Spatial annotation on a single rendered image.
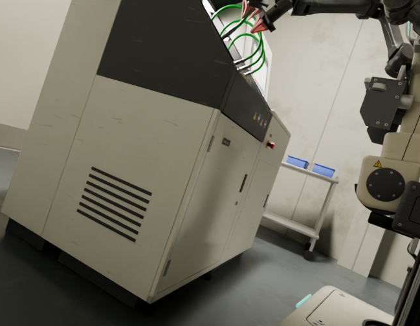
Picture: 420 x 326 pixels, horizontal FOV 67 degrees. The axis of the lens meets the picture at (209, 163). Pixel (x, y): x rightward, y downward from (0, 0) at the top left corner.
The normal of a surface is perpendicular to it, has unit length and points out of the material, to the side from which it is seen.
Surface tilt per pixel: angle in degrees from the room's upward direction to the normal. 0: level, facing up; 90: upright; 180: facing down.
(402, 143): 90
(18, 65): 90
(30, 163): 90
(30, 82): 90
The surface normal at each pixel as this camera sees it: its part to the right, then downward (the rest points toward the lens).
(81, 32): -0.37, -0.11
